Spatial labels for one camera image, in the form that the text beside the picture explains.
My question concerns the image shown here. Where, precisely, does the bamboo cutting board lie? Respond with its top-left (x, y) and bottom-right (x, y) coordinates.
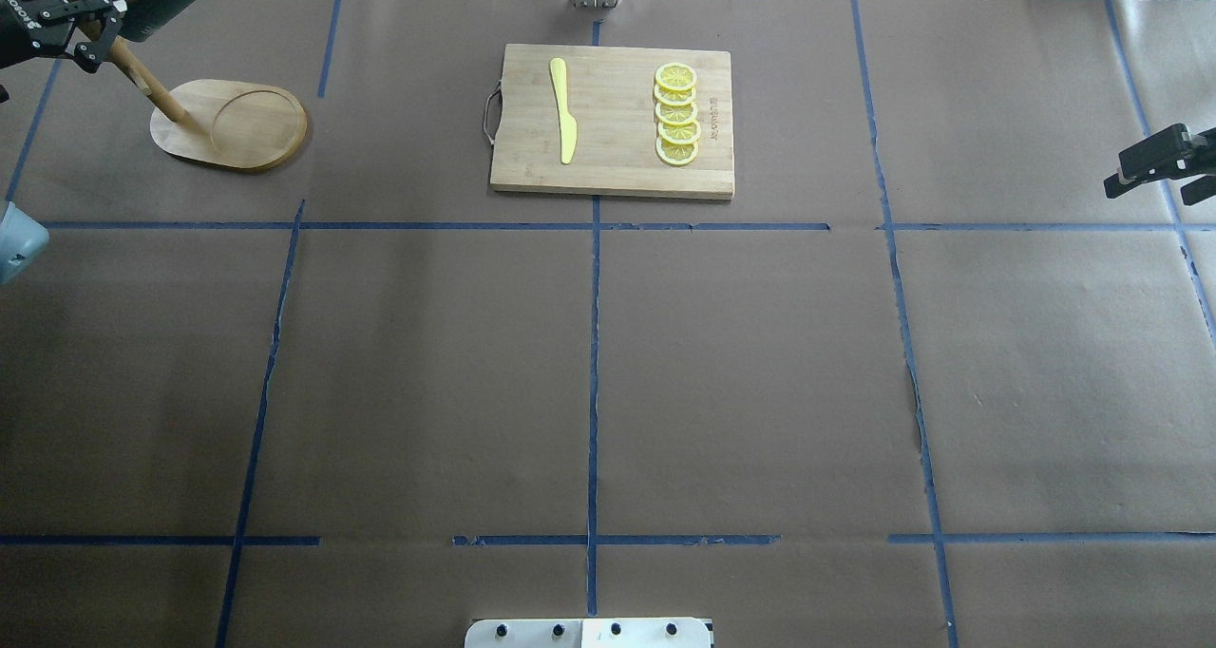
top-left (489, 45), bottom-right (734, 201)

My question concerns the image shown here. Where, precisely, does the wooden mug tree rack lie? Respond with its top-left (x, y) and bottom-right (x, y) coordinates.
top-left (107, 38), bottom-right (309, 173)

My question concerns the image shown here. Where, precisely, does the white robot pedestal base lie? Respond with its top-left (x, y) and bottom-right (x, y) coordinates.
top-left (465, 618), bottom-right (715, 647)

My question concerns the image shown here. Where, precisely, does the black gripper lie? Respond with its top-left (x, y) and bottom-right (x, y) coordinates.
top-left (1, 0), bottom-right (129, 71)

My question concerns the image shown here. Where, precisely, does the yellow plastic knife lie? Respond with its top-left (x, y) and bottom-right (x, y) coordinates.
top-left (550, 56), bottom-right (578, 164)

